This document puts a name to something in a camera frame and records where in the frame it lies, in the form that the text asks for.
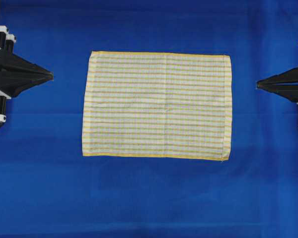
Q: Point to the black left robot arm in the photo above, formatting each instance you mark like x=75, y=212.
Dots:
x=16, y=73

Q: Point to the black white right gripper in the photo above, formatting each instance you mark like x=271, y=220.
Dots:
x=289, y=92

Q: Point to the blue table cloth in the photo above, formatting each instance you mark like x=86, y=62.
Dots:
x=48, y=189

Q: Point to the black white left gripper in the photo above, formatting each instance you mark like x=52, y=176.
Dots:
x=12, y=84

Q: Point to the yellow white striped towel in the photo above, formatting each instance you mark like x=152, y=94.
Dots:
x=142, y=104

